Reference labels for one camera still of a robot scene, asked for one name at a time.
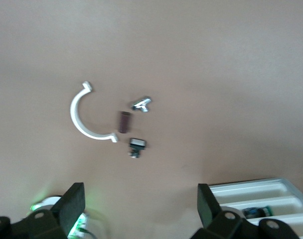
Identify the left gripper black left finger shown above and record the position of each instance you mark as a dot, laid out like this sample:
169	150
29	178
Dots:
71	206

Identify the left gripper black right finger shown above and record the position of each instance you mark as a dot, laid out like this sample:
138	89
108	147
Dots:
207	211

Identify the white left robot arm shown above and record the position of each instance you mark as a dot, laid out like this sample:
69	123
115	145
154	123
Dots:
49	200

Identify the white plastic drawer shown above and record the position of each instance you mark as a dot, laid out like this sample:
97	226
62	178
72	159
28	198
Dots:
251	190
286	203
286	222

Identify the white drawer cabinet shell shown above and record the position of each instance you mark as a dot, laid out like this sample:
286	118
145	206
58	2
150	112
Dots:
288	185

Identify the small black white-faced push button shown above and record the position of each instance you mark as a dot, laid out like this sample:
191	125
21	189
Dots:
137	142

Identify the dark part in tray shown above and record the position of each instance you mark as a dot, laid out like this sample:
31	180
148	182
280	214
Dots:
266	211

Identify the white semicircular pipe clamp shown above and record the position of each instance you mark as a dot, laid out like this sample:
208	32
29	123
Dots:
73	112

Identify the dark brown small block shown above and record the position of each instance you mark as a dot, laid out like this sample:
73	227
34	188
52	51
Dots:
124	122

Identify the silver metal fitting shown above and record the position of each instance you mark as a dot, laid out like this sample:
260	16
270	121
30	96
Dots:
141	103

